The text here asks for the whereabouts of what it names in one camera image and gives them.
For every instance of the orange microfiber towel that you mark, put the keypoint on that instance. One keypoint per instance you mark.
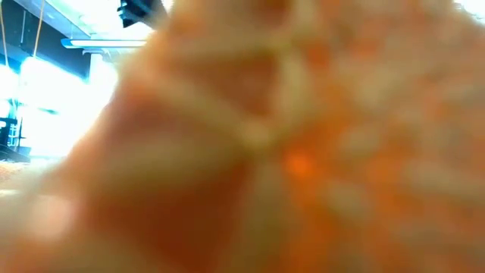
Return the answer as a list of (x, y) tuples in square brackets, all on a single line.
[(265, 151)]

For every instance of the long ceiling light fixture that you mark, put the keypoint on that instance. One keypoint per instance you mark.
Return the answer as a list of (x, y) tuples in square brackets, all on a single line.
[(106, 42)]

